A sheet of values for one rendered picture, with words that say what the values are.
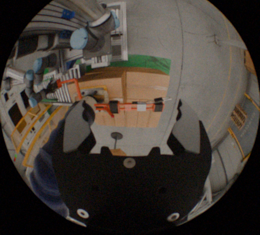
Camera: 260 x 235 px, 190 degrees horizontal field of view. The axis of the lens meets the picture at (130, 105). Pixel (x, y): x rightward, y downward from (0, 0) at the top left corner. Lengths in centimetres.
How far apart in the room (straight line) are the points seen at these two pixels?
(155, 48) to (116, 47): 70
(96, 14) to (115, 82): 56
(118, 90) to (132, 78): 42
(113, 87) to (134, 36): 119
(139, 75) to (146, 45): 75
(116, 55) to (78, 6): 122
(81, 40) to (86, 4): 20
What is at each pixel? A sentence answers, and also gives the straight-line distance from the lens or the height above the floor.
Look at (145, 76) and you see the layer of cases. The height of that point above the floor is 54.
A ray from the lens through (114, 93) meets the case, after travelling 77.
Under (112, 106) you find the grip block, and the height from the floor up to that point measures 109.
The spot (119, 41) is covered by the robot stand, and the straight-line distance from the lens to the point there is 144.
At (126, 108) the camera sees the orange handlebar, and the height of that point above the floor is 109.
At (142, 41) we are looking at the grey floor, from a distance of 166.
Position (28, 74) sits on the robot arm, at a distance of 66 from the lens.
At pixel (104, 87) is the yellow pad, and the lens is 74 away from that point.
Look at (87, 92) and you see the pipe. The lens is 80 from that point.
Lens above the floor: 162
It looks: 57 degrees down
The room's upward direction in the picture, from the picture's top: 177 degrees counter-clockwise
